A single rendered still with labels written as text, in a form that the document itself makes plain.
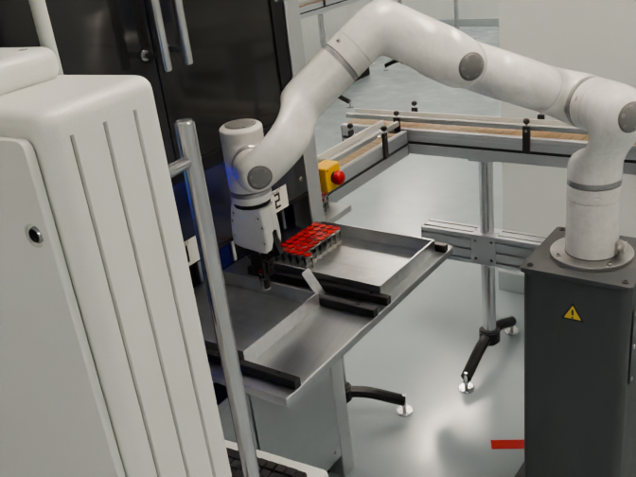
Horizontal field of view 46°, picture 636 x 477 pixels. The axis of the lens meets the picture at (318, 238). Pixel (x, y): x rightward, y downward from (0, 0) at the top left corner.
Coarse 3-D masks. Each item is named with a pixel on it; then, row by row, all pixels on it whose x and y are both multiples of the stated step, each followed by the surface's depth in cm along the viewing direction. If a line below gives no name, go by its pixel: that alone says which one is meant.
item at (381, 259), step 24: (360, 240) 196; (384, 240) 193; (408, 240) 188; (432, 240) 183; (336, 264) 185; (360, 264) 183; (384, 264) 182; (408, 264) 175; (360, 288) 169; (384, 288) 167
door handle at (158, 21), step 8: (152, 0) 141; (152, 8) 142; (160, 8) 143; (152, 16) 143; (160, 16) 143; (160, 24) 143; (160, 32) 144; (160, 40) 144; (160, 48) 145; (144, 56) 149; (152, 56) 148; (160, 56) 146; (168, 56) 146; (168, 64) 147
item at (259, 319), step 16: (224, 272) 181; (240, 288) 179; (256, 288) 176; (272, 288) 173; (288, 288) 170; (208, 304) 174; (240, 304) 172; (256, 304) 171; (272, 304) 170; (288, 304) 169; (304, 304) 162; (208, 320) 167; (240, 320) 165; (256, 320) 164; (272, 320) 163; (288, 320) 158; (208, 336) 160; (240, 336) 159; (256, 336) 158; (272, 336) 154; (240, 352) 148; (256, 352) 151
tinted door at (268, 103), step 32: (160, 0) 151; (192, 0) 159; (224, 0) 166; (256, 0) 175; (192, 32) 160; (224, 32) 168; (256, 32) 177; (160, 64) 154; (192, 64) 161; (224, 64) 170; (256, 64) 179; (192, 96) 163; (224, 96) 171; (256, 96) 180
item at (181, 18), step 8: (176, 0) 146; (176, 8) 147; (176, 16) 148; (184, 16) 148; (176, 24) 148; (184, 24) 148; (184, 32) 149; (184, 40) 149; (168, 48) 153; (176, 48) 152; (184, 48) 150; (184, 56) 151
